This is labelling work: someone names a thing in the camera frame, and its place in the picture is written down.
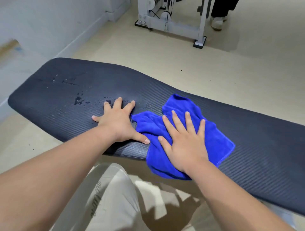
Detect person's right hand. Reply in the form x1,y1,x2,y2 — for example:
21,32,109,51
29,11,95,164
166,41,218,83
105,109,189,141
157,110,209,175

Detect person's left hand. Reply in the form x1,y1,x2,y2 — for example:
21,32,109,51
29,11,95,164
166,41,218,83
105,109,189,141
92,97,151,145

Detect blue microfibre cloth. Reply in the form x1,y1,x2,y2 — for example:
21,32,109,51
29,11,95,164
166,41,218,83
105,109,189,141
130,94,236,180

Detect dark ribbed exercise mat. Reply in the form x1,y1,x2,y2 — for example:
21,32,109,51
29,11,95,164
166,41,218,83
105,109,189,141
8,57,305,216

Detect person's right forearm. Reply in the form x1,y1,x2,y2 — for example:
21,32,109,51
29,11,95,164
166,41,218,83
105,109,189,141
183,158,297,231

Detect person's left forearm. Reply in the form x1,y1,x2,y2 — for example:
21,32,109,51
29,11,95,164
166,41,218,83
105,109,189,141
0,125,118,231

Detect water spill drops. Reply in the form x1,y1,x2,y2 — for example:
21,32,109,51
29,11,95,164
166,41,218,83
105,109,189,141
51,74,115,110

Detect person's light grey trousers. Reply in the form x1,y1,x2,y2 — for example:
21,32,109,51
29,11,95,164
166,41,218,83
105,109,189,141
51,163,146,231

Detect white metal machine frame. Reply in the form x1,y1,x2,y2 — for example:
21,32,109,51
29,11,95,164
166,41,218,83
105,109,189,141
134,0,213,49

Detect black machine cable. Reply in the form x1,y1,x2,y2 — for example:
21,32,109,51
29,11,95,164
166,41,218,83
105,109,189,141
150,0,178,32

